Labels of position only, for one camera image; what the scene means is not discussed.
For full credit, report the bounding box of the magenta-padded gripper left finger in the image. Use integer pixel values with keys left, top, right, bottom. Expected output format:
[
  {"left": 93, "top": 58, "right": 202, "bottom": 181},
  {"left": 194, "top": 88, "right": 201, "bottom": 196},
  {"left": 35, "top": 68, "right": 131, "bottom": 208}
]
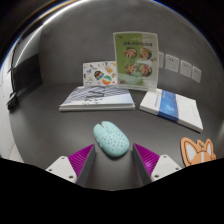
[{"left": 45, "top": 143, "right": 97, "bottom": 188}]

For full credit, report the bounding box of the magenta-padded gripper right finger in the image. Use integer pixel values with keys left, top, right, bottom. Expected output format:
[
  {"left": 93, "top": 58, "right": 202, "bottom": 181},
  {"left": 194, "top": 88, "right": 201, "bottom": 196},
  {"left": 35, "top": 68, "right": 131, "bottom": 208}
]
[{"left": 131, "top": 142, "right": 183, "bottom": 186}]

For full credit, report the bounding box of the teal perforated computer mouse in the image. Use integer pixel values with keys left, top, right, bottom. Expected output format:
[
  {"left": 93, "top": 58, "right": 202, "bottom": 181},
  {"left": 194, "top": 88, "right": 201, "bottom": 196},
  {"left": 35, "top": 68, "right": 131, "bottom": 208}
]
[{"left": 92, "top": 120, "right": 131, "bottom": 159}]

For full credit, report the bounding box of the orange corgi-shaped mouse pad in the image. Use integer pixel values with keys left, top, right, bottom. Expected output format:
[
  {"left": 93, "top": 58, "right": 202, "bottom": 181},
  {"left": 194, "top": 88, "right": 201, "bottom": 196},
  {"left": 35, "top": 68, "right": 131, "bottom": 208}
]
[{"left": 180, "top": 136, "right": 217, "bottom": 168}]

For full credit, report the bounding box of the white book with blue band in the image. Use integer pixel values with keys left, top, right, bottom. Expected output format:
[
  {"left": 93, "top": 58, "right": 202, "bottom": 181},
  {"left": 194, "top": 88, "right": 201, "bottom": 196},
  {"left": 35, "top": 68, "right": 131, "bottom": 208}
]
[{"left": 138, "top": 88, "right": 205, "bottom": 134}]

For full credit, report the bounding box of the grey and white book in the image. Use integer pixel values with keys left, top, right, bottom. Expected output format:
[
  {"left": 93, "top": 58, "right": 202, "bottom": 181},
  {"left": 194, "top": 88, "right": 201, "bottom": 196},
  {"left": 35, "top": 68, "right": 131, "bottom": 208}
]
[{"left": 58, "top": 85, "right": 137, "bottom": 112}]

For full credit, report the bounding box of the black flat panel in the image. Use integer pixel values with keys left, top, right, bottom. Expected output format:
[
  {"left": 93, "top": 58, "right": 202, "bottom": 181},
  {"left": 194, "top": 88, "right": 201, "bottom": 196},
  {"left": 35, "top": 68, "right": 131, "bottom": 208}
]
[{"left": 14, "top": 53, "right": 44, "bottom": 98}]

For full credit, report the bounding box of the white card with colourful stickers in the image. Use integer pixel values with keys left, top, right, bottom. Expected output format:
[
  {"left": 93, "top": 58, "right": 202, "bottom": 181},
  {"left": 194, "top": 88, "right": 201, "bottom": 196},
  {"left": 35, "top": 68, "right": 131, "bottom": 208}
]
[{"left": 82, "top": 60, "right": 119, "bottom": 89}]

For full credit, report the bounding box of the green menu sign stand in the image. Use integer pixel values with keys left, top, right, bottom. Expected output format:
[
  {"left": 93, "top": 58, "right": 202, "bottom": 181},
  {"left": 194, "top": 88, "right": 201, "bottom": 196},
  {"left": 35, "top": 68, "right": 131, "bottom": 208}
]
[{"left": 112, "top": 30, "right": 160, "bottom": 92}]

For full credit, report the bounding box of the white ceiling light strip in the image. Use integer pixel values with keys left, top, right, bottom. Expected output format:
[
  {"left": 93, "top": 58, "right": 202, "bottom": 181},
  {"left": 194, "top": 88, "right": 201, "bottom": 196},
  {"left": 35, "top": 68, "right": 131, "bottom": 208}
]
[{"left": 12, "top": 1, "right": 88, "bottom": 64}]

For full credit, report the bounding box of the black cable with plug block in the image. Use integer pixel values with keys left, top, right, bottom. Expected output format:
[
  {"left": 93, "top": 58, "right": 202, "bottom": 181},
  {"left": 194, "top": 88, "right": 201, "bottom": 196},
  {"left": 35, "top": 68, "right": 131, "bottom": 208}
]
[{"left": 5, "top": 38, "right": 23, "bottom": 113}]

